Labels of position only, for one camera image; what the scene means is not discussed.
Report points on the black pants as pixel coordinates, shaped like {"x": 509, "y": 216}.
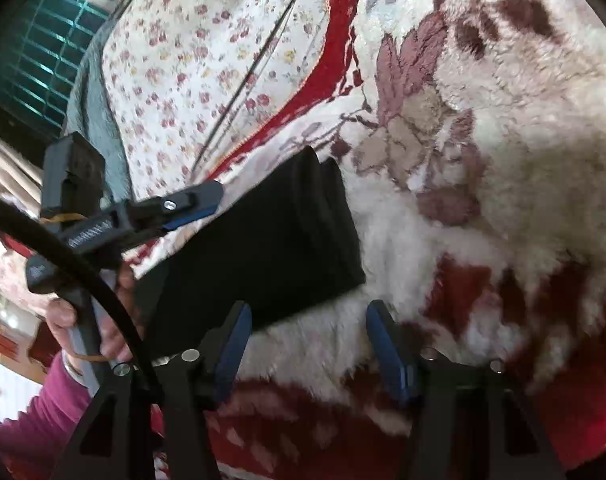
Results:
{"x": 263, "y": 240}

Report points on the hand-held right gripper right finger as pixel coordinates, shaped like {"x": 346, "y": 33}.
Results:
{"x": 388, "y": 350}

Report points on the grey-blue fleece blanket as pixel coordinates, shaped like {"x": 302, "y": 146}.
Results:
{"x": 90, "y": 110}

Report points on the person's left forearm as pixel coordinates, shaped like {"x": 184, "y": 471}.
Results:
{"x": 33, "y": 420}

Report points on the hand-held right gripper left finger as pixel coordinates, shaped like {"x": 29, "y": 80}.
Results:
{"x": 233, "y": 345}

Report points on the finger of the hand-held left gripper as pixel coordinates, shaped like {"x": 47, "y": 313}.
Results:
{"x": 183, "y": 202}
{"x": 193, "y": 219}

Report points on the red and white plush blanket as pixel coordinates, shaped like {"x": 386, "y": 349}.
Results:
{"x": 508, "y": 135}

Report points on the window with teal grille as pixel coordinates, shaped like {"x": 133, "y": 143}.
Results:
{"x": 38, "y": 60}

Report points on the floral bed sheet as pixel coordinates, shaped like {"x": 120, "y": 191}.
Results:
{"x": 183, "y": 60}

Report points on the person's left hand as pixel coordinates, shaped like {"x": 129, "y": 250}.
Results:
{"x": 125, "y": 320}

